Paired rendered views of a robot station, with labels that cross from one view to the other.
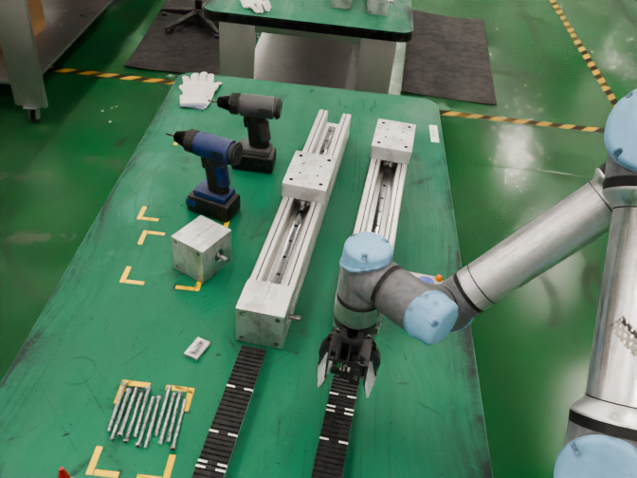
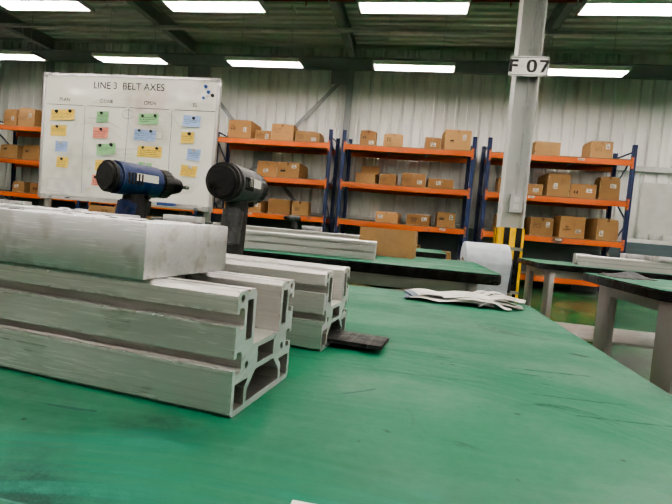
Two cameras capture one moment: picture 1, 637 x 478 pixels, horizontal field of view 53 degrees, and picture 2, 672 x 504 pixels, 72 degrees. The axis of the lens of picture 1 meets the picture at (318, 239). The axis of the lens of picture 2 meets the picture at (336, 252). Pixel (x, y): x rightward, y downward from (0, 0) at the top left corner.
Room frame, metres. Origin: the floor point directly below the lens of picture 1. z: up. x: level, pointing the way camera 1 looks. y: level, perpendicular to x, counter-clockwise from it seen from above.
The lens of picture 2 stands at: (1.85, -0.53, 0.91)
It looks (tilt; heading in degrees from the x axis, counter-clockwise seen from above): 3 degrees down; 99
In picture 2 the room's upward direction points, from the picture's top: 5 degrees clockwise
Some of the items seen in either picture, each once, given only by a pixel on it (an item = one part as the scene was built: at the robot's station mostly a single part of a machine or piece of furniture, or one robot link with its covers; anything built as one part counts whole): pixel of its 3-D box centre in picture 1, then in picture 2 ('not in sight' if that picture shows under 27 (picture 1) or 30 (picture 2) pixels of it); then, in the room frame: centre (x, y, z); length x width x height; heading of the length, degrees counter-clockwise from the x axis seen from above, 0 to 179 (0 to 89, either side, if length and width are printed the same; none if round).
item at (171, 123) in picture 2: not in sight; (125, 201); (-0.41, 2.83, 0.97); 1.50 x 0.50 x 1.95; 179
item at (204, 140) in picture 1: (203, 171); (147, 222); (1.34, 0.30, 0.89); 0.20 x 0.08 x 0.22; 72
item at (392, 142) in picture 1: (392, 144); (108, 256); (1.60, -0.18, 0.87); 0.16 x 0.11 x 0.07; 173
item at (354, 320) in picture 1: (359, 306); not in sight; (0.75, -0.08, 1.06); 0.08 x 0.08 x 0.05
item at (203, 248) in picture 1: (206, 250); not in sight; (1.11, 0.25, 0.83); 0.11 x 0.10 x 0.10; 62
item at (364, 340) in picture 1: (351, 342); not in sight; (0.74, -0.07, 0.97); 0.09 x 0.08 x 0.12; 173
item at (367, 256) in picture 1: (365, 271); not in sight; (0.75, -0.08, 1.13); 0.09 x 0.08 x 0.11; 50
